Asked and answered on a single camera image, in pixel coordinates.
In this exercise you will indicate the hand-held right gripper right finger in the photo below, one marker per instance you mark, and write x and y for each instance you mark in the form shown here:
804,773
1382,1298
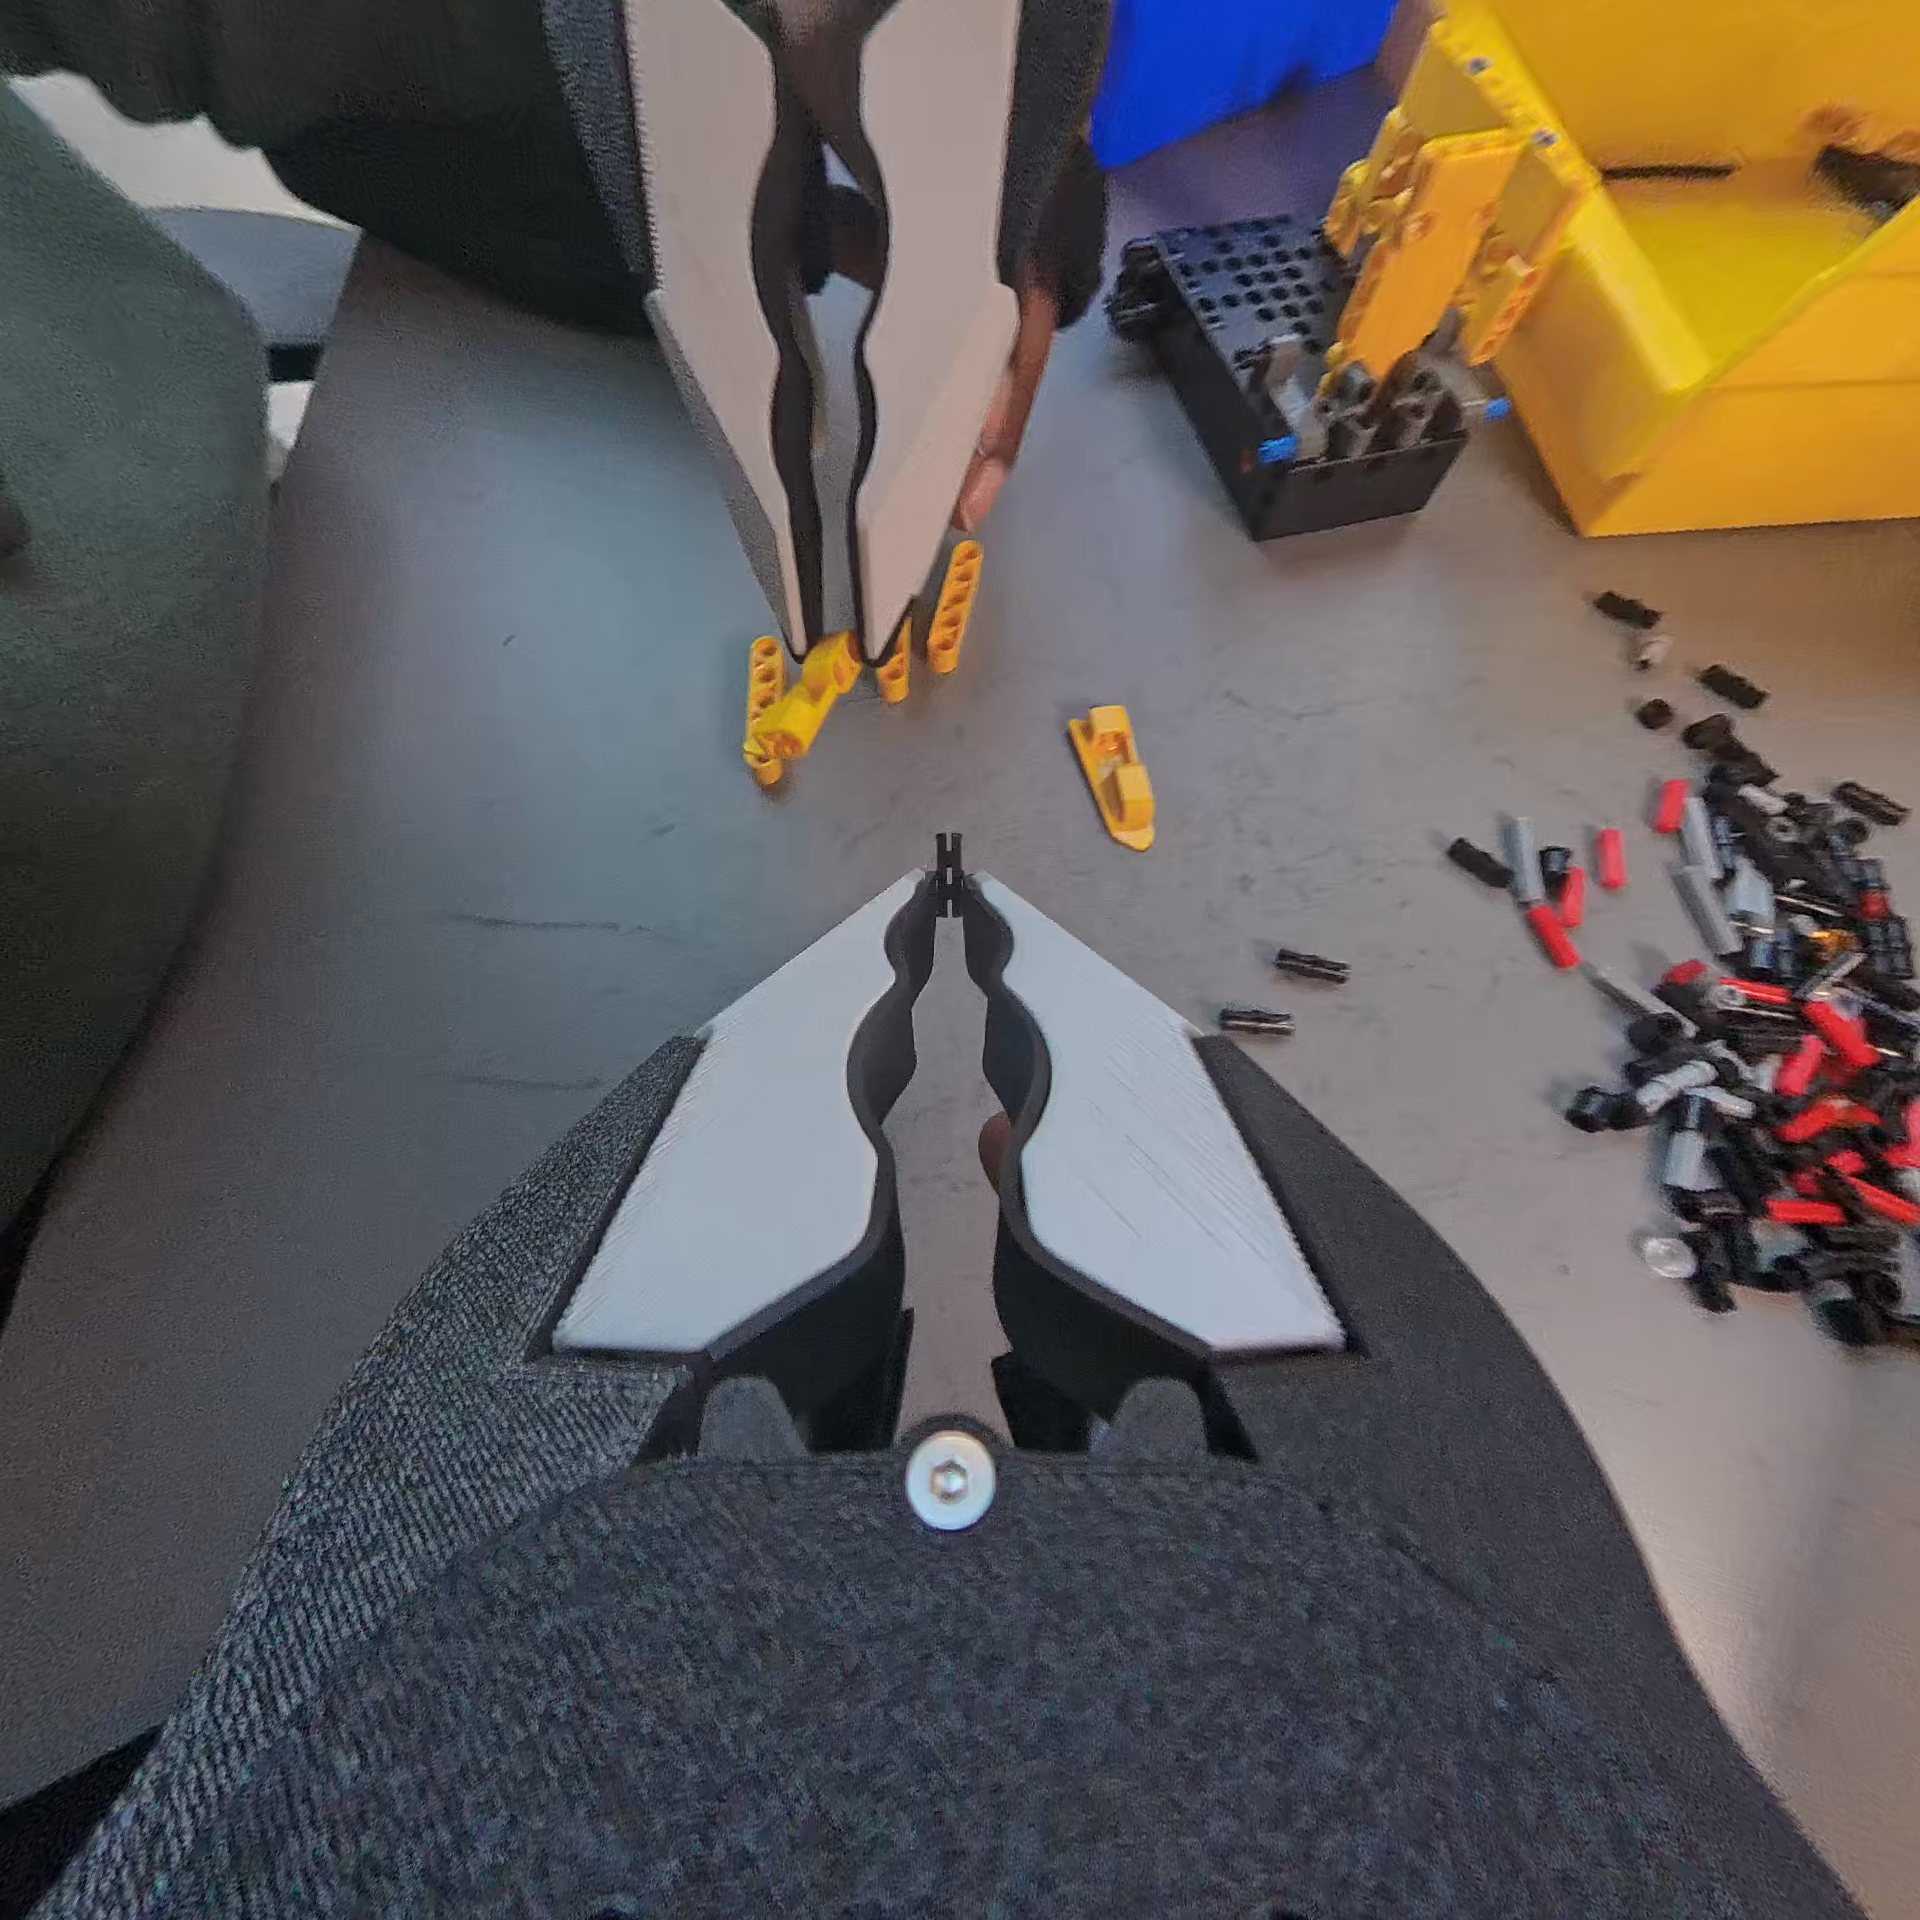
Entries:
1171,1184

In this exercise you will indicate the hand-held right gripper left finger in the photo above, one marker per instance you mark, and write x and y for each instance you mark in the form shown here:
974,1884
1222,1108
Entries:
734,1184

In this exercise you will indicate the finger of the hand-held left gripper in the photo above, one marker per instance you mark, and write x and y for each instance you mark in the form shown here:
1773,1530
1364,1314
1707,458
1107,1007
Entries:
944,300
705,224

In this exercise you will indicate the black lego pin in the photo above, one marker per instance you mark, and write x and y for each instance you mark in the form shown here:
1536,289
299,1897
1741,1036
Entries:
1258,1021
944,870
1313,965

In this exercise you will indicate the short yellow lego beam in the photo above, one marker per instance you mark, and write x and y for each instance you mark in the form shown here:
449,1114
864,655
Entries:
956,609
897,677

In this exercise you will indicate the blue plastic bin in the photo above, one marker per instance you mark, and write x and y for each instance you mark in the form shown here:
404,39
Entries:
1229,77

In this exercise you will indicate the medium yellow lego beam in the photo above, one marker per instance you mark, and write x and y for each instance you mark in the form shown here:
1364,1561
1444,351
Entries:
764,661

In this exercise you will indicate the yellow lego connector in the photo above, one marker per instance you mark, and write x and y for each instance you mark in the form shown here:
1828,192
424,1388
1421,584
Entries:
1113,773
819,690

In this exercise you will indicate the black and yellow lego model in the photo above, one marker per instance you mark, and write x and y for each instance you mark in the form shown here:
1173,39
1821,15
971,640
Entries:
1320,494

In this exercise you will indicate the pile of small lego pins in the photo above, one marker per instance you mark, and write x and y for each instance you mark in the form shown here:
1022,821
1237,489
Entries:
1769,1050

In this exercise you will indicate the person's left forearm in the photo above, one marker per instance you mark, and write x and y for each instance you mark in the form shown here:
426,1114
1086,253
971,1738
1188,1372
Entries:
224,60

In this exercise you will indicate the thin black lego axle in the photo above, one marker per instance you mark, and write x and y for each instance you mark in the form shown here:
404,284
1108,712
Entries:
1664,173

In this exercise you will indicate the long black lego beam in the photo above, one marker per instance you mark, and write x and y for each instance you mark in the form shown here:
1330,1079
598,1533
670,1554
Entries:
1868,173

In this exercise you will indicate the person's left hand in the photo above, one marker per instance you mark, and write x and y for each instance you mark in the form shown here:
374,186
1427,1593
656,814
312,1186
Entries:
1008,434

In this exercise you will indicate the person's right hand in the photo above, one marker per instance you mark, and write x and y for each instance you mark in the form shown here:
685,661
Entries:
992,1152

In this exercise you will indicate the yellow plastic bin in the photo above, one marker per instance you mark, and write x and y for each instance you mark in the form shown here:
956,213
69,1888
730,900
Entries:
1724,421

